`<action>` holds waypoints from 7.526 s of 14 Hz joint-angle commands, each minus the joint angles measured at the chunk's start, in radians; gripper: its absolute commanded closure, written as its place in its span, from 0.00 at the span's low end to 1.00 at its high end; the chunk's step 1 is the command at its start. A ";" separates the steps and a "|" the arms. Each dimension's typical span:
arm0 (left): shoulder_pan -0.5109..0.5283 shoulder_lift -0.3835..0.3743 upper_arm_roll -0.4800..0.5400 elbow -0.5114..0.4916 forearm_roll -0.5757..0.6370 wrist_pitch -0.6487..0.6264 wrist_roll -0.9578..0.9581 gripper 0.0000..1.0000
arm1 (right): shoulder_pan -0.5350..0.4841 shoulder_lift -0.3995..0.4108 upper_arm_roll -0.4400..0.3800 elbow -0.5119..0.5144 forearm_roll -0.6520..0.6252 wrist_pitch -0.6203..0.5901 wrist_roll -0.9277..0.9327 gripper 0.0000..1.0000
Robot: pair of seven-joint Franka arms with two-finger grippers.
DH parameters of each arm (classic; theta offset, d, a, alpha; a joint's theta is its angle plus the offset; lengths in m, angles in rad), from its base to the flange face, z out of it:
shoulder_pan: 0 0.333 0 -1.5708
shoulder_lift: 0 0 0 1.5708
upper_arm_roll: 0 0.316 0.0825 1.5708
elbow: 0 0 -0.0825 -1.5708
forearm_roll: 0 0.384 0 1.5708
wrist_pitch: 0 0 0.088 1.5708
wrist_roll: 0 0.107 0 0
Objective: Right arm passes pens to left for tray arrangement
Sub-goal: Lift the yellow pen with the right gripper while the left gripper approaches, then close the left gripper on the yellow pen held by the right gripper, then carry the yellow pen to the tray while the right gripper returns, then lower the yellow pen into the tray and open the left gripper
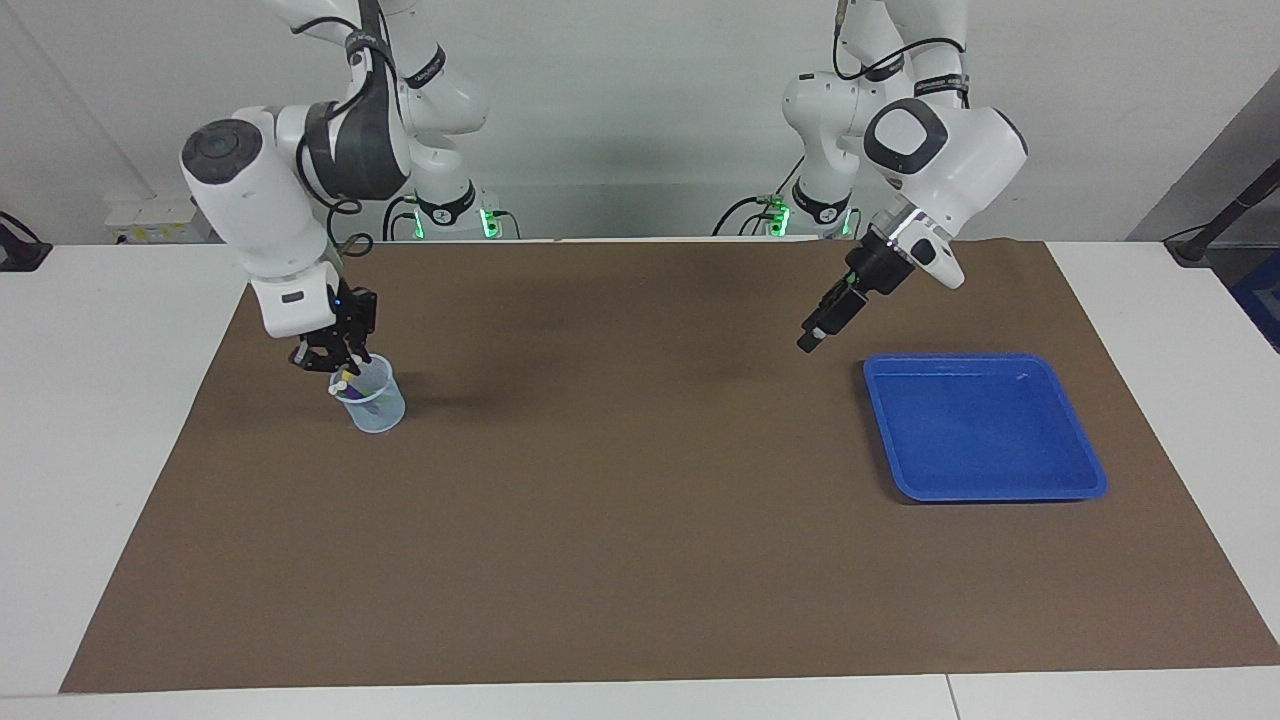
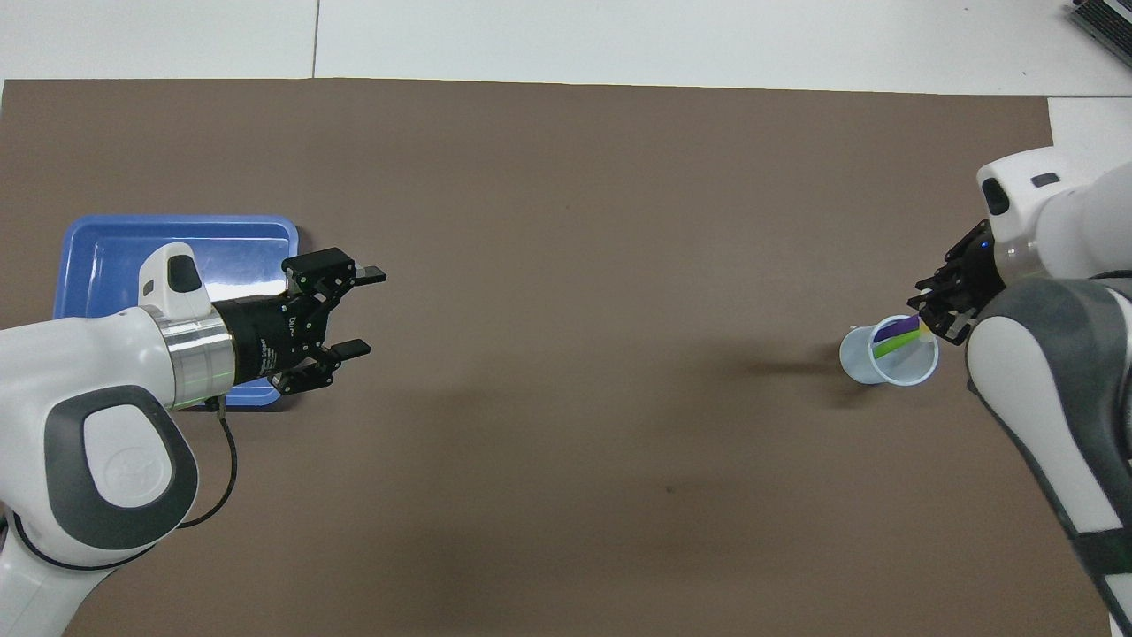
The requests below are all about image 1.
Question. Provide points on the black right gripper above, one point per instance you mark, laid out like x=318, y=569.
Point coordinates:
x=350, y=315

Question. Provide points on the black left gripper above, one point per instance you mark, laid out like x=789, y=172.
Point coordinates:
x=878, y=265

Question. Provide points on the yellow marker pen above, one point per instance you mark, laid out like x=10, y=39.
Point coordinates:
x=345, y=380

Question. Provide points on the purple marker pen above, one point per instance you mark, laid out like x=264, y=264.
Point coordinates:
x=368, y=375

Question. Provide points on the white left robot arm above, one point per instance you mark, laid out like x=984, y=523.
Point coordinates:
x=950, y=150

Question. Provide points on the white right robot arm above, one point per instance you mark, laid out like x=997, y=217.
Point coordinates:
x=260, y=200

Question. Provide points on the blue plastic tray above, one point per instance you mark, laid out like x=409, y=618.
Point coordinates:
x=980, y=430

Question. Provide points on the clear plastic cup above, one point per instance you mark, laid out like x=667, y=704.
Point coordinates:
x=378, y=412

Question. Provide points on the brown table mat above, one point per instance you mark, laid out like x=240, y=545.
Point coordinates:
x=640, y=520

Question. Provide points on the black stand pole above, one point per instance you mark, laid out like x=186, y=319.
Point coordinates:
x=1225, y=215

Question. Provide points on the blue box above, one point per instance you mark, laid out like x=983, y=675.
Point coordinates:
x=1262, y=300

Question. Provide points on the white wall socket box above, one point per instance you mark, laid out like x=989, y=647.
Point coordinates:
x=155, y=220

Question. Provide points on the black clamp mount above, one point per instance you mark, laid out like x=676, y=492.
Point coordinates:
x=20, y=250

